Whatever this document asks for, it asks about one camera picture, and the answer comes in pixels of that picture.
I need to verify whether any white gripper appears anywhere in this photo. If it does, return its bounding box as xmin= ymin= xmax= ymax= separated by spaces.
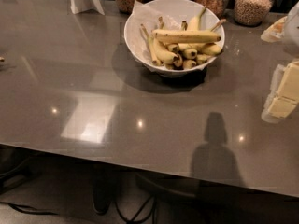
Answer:
xmin=261 ymin=2 xmax=299 ymax=123

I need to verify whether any long top yellow banana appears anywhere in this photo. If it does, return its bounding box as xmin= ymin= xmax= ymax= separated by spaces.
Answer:
xmin=151 ymin=29 xmax=221 ymax=43

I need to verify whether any right yellow banana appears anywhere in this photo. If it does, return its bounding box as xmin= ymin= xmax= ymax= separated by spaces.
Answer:
xmin=178 ymin=43 xmax=222 ymax=56

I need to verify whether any small front centre banana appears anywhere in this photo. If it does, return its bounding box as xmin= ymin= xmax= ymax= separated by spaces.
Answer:
xmin=182 ymin=49 xmax=197 ymax=60

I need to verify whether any small front low banana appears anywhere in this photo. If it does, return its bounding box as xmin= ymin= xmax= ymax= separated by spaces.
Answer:
xmin=183 ymin=60 xmax=197 ymax=69

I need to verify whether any upright back yellow banana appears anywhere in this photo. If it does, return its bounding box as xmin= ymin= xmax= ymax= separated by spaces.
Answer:
xmin=187 ymin=7 xmax=206 ymax=30

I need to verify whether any white ceramic bowl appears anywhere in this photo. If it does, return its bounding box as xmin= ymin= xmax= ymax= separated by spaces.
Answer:
xmin=124 ymin=0 xmax=225 ymax=77

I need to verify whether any curved left yellow banana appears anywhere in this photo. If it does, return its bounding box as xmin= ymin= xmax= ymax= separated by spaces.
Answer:
xmin=153 ymin=39 xmax=178 ymax=64

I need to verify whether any thin leftmost yellow banana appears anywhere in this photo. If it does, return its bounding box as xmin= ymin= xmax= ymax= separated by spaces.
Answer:
xmin=141 ymin=24 xmax=162 ymax=66

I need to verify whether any white paper bowl liner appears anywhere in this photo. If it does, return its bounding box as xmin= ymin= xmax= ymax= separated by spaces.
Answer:
xmin=124 ymin=0 xmax=180 ymax=72

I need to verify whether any right glass cereal jar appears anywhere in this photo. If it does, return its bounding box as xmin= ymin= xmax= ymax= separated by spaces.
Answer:
xmin=234 ymin=0 xmax=274 ymax=26

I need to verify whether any black floor cable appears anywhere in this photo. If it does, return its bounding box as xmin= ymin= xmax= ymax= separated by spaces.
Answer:
xmin=0 ymin=194 xmax=158 ymax=224

